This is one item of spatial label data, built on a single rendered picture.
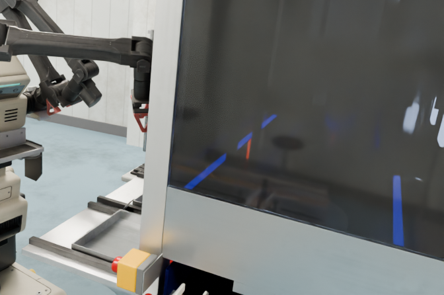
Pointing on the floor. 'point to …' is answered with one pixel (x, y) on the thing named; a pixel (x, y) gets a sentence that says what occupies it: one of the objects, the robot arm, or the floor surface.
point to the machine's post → (162, 108)
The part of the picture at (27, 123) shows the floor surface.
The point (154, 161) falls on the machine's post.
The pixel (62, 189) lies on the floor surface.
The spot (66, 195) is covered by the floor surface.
